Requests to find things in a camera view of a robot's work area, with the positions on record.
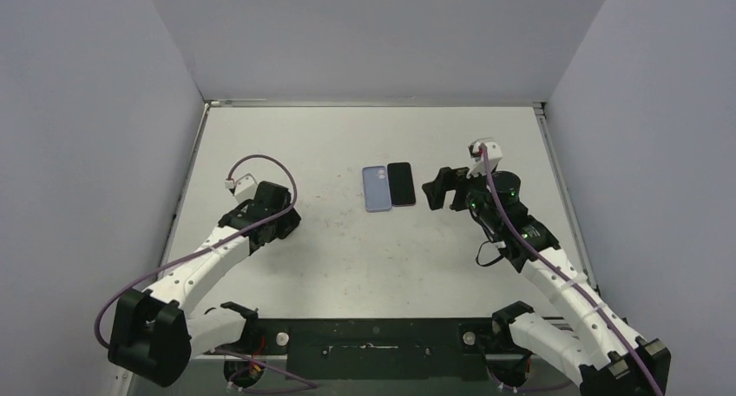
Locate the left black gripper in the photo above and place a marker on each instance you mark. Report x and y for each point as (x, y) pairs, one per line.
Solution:
(285, 223)

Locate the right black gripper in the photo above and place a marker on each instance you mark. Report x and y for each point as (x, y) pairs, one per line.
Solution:
(456, 188)

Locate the black smartphone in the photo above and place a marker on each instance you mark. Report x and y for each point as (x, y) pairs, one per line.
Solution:
(401, 184)

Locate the clear lilac phone case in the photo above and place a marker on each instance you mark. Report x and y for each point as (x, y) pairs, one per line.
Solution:
(377, 195)

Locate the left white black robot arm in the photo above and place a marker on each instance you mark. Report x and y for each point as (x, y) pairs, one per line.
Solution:
(157, 331)

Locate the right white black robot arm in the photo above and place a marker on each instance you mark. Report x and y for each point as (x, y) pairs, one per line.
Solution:
(600, 352)

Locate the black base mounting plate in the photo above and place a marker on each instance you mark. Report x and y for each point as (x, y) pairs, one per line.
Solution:
(386, 349)

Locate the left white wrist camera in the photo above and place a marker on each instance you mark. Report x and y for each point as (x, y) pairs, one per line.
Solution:
(244, 185)

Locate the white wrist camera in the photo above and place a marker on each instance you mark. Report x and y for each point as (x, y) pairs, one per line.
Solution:
(486, 154)
(244, 185)

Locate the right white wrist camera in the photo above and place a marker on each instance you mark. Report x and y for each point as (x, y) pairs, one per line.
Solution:
(486, 154)

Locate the aluminium table frame rail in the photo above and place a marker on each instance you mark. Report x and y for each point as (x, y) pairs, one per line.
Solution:
(580, 245)

